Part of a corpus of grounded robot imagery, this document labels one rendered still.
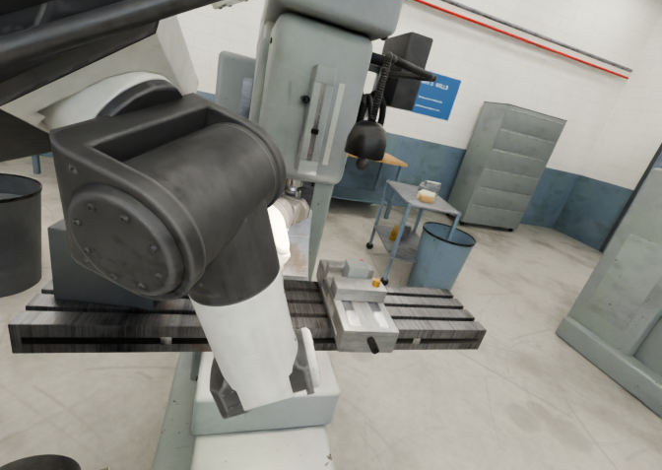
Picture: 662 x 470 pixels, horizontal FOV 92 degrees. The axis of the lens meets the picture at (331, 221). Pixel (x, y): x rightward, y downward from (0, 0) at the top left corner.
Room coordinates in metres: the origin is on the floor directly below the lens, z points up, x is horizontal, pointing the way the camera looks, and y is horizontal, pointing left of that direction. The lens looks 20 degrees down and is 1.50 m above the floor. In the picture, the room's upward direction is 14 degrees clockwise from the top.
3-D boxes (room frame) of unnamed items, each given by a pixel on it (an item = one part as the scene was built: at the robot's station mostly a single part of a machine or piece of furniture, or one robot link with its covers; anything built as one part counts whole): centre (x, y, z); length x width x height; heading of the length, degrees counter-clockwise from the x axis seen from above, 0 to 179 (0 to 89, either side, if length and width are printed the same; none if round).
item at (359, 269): (0.86, -0.11, 1.04); 0.06 x 0.05 x 0.06; 107
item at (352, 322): (0.83, -0.11, 0.98); 0.35 x 0.15 x 0.11; 17
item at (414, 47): (1.17, -0.11, 1.62); 0.20 x 0.09 x 0.21; 19
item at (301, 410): (0.78, 0.11, 0.79); 0.50 x 0.35 x 0.12; 19
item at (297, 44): (0.79, 0.12, 1.47); 0.21 x 0.19 x 0.32; 109
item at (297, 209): (0.69, 0.12, 1.23); 0.13 x 0.12 x 0.10; 84
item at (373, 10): (0.82, 0.13, 1.68); 0.34 x 0.24 x 0.10; 19
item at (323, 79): (0.68, 0.08, 1.45); 0.04 x 0.04 x 0.21; 19
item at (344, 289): (0.80, -0.12, 1.02); 0.15 x 0.06 x 0.04; 107
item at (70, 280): (0.67, 0.49, 1.03); 0.22 x 0.12 x 0.20; 101
